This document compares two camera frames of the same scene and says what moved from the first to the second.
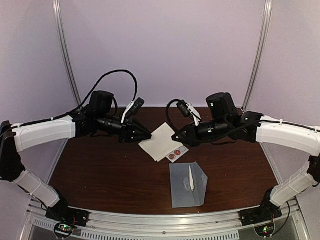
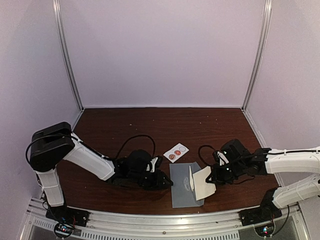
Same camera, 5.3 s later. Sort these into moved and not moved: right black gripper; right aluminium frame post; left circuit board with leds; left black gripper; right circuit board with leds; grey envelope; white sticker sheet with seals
Moved: right black gripper; left black gripper
Not moved: right aluminium frame post; right circuit board with leds; white sticker sheet with seals; left circuit board with leds; grey envelope
